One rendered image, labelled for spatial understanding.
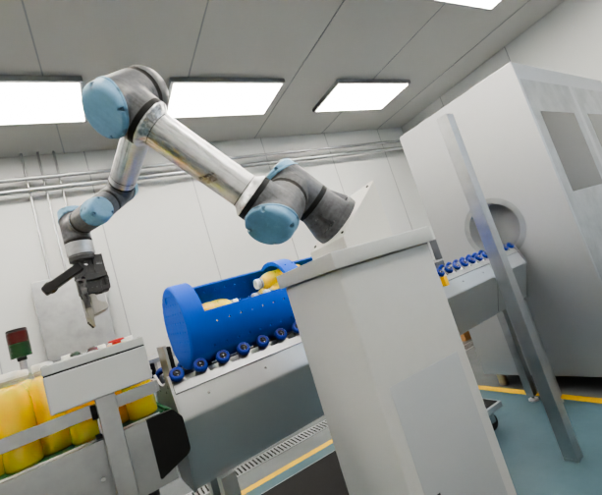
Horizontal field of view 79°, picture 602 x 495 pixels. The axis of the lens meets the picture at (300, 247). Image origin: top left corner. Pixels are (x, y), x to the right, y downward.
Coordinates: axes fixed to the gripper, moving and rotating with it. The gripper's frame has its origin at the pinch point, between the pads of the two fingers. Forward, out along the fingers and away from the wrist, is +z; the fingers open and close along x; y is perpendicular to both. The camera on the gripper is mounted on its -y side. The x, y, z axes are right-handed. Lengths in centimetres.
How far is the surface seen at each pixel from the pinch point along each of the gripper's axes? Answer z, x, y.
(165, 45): -222, 144, 110
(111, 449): 29.5, -26.5, -3.3
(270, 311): 13, -9, 52
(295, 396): 43, -7, 53
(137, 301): -35, 329, 70
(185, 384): 25.4, -6.8, 19.4
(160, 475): 42.0, -18.5, 5.6
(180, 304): 2.3, -7.7, 23.9
